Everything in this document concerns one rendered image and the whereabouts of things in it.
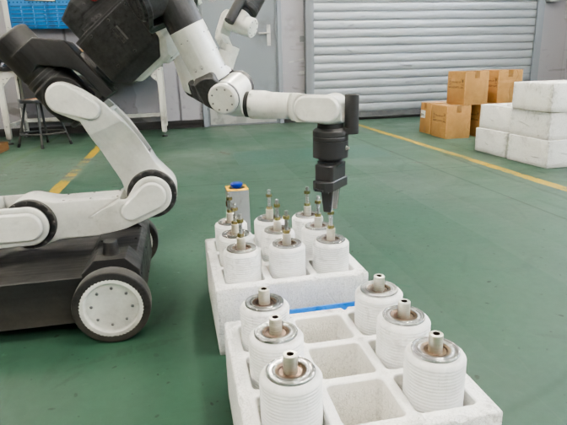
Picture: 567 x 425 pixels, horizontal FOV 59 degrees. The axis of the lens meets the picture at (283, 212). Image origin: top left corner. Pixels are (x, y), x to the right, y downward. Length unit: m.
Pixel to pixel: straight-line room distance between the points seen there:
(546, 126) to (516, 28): 4.05
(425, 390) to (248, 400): 0.28
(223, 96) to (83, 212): 0.57
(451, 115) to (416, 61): 2.12
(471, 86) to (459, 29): 2.30
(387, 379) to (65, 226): 1.04
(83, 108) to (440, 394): 1.12
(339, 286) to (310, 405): 0.57
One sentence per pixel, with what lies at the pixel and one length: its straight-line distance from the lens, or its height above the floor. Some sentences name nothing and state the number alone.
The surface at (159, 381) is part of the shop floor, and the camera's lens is 1.26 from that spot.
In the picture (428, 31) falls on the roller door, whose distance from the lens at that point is 7.00.
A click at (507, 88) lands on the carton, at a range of 5.22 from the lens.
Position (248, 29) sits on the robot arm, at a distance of 1.80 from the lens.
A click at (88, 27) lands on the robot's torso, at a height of 0.80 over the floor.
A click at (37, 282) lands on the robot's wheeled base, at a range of 1.48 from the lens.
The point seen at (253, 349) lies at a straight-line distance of 0.88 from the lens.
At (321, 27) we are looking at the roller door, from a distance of 6.50.
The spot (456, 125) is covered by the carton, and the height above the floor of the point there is 0.12.
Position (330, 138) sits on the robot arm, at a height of 0.52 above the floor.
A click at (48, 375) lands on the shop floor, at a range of 1.38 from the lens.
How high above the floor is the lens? 0.69
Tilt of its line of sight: 16 degrees down
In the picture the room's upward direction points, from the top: 2 degrees counter-clockwise
